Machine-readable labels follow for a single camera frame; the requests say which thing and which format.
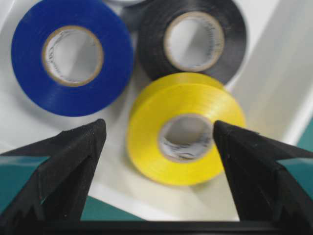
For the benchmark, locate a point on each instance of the white plastic case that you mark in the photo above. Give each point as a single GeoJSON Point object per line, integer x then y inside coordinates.
{"type": "Point", "coordinates": [274, 87]}

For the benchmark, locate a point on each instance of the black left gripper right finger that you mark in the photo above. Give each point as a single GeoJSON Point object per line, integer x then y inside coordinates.
{"type": "Point", "coordinates": [271, 182]}

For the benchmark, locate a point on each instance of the yellow tape roll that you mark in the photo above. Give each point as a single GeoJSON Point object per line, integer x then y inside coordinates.
{"type": "Point", "coordinates": [170, 132]}

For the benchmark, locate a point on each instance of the black tape roll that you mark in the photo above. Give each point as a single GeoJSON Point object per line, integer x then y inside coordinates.
{"type": "Point", "coordinates": [203, 36]}

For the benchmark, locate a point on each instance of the blue tape roll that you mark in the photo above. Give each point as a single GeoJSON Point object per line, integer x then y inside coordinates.
{"type": "Point", "coordinates": [72, 57]}

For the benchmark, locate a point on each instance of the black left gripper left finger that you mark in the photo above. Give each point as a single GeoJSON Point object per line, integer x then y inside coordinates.
{"type": "Point", "coordinates": [45, 184]}

